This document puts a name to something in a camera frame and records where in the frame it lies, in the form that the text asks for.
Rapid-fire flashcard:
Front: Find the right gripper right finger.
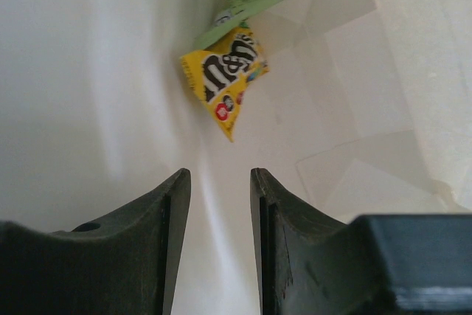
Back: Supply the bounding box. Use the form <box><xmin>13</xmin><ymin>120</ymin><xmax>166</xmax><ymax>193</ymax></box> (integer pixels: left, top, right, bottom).
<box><xmin>250</xmin><ymin>168</ymin><xmax>471</xmax><ymax>314</ymax></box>

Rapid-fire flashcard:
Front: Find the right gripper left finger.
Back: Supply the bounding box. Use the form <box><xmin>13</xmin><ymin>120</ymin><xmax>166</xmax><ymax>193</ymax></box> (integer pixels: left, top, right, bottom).
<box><xmin>1</xmin><ymin>169</ymin><xmax>191</xmax><ymax>314</ymax></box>

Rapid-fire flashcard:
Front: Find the brown paper bag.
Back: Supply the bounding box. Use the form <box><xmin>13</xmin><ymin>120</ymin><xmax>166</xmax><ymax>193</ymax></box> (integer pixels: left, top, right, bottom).
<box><xmin>1</xmin><ymin>0</ymin><xmax>471</xmax><ymax>314</ymax></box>

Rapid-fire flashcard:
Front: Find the yellow M&Ms candy pack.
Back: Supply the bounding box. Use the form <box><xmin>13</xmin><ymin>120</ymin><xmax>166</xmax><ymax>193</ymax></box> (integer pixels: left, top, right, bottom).
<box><xmin>181</xmin><ymin>22</ymin><xmax>269</xmax><ymax>141</ymax></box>

